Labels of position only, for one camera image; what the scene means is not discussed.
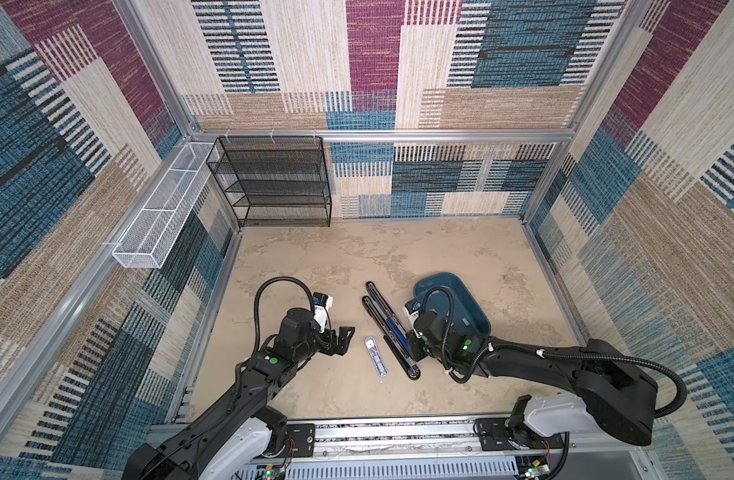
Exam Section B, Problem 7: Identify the white wire mesh basket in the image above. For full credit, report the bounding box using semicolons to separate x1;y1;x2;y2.
112;142;213;269

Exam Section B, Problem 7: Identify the teal plastic tray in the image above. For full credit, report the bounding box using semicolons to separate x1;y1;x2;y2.
413;272;491;336

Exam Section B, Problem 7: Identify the aluminium mounting rail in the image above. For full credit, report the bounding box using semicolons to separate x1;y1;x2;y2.
138;410;650;480

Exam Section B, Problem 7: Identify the black wire mesh shelf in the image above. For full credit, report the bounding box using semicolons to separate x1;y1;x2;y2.
206;136;332;228

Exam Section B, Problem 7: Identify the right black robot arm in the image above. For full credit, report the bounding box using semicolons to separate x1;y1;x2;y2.
408;286;688;446

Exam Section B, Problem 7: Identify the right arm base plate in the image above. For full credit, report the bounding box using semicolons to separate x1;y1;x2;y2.
473;417;564;452

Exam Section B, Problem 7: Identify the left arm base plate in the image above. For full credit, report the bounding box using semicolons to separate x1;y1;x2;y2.
266;423;316;459

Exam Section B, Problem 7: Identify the black stapler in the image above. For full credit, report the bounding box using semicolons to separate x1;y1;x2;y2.
361;296;421;381

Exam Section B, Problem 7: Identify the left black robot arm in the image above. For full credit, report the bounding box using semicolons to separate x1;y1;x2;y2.
122;276;355;479

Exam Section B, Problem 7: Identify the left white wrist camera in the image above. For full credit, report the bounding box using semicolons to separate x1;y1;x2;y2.
312;292;333;333

